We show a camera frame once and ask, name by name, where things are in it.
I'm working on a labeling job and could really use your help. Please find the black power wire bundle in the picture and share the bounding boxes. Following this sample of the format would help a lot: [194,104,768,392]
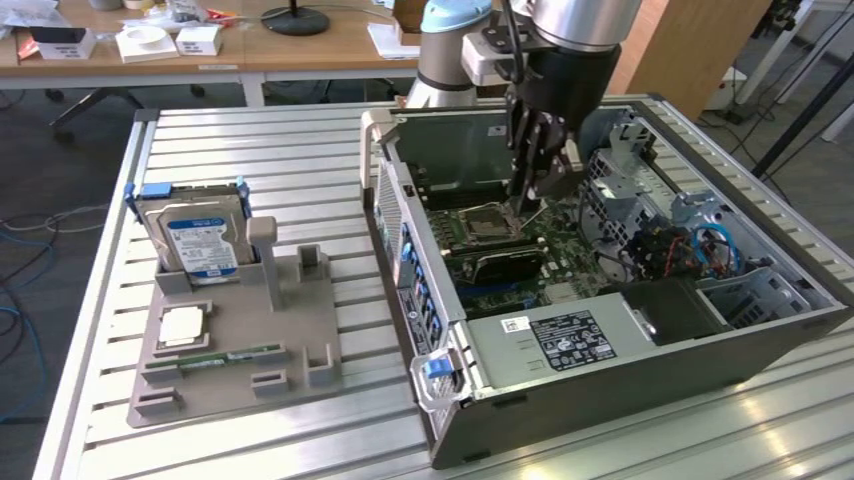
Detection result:
[626,224,700,281]

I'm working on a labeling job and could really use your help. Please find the white labelled carton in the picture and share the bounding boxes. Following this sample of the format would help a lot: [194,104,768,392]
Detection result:
[175,24,225,57]

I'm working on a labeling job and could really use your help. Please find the green RAM stick on rack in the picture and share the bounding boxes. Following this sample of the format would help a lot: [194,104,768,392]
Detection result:
[144,349,282,372]

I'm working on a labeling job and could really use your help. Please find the black round lamp base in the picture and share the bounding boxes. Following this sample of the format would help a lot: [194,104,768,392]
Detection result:
[259,0,334,37]

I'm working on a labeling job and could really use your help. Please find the pile of white papers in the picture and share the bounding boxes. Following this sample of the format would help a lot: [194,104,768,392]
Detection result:
[0,0,66,26]

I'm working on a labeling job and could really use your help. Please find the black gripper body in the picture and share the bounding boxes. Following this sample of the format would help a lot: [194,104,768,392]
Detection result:
[515,43,625,129]

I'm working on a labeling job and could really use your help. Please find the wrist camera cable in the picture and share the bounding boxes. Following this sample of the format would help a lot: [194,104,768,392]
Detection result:
[498,0,530,82]

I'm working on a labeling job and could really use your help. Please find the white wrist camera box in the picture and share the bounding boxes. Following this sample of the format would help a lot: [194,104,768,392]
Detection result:
[463,32,535,86]

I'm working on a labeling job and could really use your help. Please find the blue-labelled hard disk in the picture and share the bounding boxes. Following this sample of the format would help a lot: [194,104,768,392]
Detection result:
[143,198,259,287]

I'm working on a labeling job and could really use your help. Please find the hard disk in blue caddy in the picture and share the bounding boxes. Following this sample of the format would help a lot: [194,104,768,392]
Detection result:
[123,177,253,226]

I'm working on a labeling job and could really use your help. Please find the white box with ring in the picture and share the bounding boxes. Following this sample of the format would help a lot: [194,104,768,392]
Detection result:
[114,27,182,65]

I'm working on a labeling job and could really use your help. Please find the white box with black top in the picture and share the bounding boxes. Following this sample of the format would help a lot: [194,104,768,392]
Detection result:
[30,27,99,61]

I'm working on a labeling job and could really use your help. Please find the silver disk bay cage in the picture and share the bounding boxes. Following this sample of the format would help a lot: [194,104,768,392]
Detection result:
[578,147,729,241]

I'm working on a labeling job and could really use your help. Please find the blue SATA wire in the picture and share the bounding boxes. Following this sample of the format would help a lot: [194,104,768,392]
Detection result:
[690,224,744,276]

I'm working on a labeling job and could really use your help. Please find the silver power supply unit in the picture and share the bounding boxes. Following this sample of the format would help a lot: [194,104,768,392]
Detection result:
[465,294,661,397]

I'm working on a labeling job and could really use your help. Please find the silver CPU chip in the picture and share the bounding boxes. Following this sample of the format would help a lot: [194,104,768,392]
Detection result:
[158,308,210,347]

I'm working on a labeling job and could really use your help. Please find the blue case latch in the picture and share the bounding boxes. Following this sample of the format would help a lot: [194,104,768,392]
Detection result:
[425,357,455,385]

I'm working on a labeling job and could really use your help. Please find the black stand pole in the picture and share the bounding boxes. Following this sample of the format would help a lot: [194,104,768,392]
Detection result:
[752,52,854,177]

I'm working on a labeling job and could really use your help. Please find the grey parts rack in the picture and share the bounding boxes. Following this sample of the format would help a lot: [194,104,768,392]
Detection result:
[126,215,346,430]

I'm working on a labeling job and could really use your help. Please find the CPU socket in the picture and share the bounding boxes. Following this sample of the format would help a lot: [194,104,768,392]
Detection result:
[457,202,519,246]

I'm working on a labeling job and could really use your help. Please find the white device with red dot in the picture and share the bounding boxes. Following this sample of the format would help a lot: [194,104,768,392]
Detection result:
[704,67,749,112]

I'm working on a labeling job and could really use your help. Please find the wooden desk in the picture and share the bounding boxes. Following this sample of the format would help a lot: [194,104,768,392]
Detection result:
[0,0,610,109]

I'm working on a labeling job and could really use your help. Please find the silver chipset heatsink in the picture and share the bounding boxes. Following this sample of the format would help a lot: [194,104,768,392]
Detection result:
[547,285,589,305]

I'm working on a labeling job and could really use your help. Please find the white paper sheets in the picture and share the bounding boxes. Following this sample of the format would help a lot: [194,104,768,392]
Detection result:
[366,22,423,60]

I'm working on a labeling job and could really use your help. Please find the blue floor cable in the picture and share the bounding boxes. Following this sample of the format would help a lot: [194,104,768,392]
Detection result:
[0,284,50,426]

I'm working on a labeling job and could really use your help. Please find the white desk frame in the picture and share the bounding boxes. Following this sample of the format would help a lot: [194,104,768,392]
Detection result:
[737,0,854,144]

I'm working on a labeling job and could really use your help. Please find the brown cardboard box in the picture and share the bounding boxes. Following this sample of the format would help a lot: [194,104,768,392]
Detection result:
[390,0,429,46]

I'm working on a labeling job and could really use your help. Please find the wooden cabinet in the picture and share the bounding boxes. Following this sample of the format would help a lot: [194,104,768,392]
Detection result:
[600,0,776,120]

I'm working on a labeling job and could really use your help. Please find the open grey PC case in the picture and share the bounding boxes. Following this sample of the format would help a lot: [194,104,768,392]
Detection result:
[359,93,854,471]

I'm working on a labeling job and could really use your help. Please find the black chair base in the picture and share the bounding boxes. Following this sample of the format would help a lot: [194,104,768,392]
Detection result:
[46,85,150,144]

